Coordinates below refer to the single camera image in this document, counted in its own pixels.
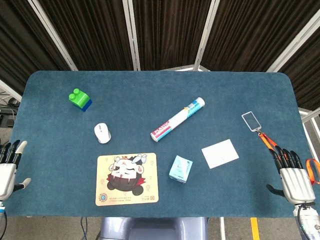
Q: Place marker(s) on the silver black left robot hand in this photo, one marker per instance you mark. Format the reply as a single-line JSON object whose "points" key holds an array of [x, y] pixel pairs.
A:
{"points": [[6, 175]]}

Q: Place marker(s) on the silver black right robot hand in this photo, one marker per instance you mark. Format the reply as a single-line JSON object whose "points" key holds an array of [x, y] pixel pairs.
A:
{"points": [[296, 182]]}

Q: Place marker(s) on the white computer mouse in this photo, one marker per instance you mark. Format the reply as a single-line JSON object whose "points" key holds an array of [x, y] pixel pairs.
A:
{"points": [[102, 132]]}

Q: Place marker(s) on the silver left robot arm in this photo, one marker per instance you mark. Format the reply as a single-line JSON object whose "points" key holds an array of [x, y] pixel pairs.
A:
{"points": [[1, 206]]}

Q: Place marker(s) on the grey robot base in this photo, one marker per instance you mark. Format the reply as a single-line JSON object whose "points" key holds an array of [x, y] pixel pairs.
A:
{"points": [[150, 227]]}

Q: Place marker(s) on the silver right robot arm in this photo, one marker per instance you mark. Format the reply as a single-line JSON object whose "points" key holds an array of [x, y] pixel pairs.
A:
{"points": [[308, 220]]}

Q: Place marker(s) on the cartoon print mouse pad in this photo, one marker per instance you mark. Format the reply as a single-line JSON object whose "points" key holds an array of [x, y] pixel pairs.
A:
{"points": [[125, 180]]}

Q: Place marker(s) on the white paper card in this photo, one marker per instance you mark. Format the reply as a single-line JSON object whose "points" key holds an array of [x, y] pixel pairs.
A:
{"points": [[220, 153]]}

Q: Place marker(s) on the green toy building block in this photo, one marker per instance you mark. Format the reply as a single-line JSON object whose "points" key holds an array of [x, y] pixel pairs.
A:
{"points": [[78, 100]]}

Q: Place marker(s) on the blue toy building block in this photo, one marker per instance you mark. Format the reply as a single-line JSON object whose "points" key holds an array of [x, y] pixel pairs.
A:
{"points": [[87, 106]]}

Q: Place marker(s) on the dark pleated partition panel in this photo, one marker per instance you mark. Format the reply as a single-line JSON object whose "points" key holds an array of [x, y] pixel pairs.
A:
{"points": [[87, 32], [170, 32], [307, 75], [250, 32], [20, 37]]}

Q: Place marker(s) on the light blue carton box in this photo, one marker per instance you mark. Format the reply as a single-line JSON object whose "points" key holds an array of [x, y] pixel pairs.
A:
{"points": [[180, 170]]}

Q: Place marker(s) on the plastic wrap roll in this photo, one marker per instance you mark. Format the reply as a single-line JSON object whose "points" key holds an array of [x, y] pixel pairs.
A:
{"points": [[175, 121]]}

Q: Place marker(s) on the blue felt table cloth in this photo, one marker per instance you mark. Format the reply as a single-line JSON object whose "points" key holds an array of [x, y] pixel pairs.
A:
{"points": [[150, 87]]}

